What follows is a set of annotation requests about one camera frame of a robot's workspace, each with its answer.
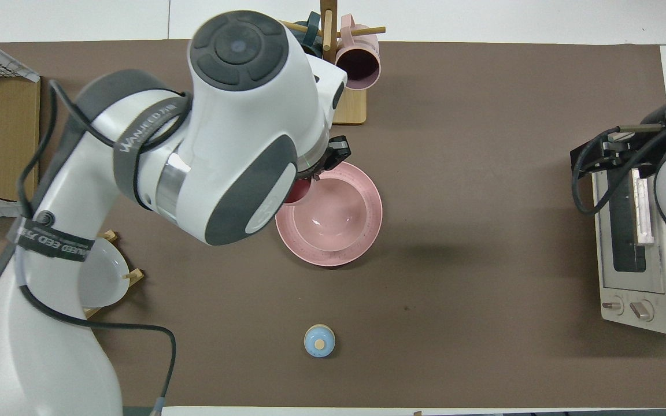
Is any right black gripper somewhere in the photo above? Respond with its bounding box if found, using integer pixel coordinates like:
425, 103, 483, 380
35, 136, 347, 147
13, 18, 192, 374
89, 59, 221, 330
570, 124, 666, 180

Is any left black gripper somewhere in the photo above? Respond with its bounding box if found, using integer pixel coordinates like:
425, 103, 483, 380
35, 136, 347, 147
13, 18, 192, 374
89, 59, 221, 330
304, 135, 352, 182

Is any pink cup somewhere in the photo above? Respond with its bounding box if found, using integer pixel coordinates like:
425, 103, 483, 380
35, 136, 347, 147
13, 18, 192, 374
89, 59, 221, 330
283, 178, 312, 206

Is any pink bowl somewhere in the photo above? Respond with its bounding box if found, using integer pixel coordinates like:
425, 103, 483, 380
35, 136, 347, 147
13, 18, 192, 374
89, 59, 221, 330
294, 177, 367, 253

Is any pink speckled plate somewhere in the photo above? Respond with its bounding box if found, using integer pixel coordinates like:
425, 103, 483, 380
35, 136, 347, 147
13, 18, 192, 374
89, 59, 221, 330
275, 161, 383, 267

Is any wooden mug tree stand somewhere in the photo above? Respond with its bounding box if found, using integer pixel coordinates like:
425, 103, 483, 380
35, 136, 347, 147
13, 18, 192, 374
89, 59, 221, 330
280, 0, 386, 125

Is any brown table mat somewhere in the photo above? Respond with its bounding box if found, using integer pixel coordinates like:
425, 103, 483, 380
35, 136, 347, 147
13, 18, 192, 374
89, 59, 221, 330
0, 39, 666, 408

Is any dark teal mug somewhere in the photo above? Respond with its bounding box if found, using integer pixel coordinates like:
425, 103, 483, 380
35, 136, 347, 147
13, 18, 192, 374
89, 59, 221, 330
301, 12, 324, 58

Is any pink mug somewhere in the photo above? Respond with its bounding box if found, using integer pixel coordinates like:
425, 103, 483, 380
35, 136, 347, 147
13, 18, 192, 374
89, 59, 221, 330
335, 14, 382, 91

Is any blue lid with wooden knob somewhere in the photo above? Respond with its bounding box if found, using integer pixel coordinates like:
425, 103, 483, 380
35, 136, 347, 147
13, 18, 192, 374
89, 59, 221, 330
304, 324, 336, 358

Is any wooden plate rack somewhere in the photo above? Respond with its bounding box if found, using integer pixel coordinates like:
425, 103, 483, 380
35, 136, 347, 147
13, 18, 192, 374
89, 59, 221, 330
82, 230, 145, 320

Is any grey plate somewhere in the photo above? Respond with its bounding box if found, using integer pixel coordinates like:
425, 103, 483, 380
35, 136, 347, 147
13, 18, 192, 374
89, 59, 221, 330
77, 238, 131, 309

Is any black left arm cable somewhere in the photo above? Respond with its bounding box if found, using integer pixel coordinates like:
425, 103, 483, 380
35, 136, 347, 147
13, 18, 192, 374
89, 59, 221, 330
17, 80, 194, 414

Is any wooden box with wire mesh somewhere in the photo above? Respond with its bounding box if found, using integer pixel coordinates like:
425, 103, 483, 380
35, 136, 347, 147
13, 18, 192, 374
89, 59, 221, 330
0, 29, 42, 218

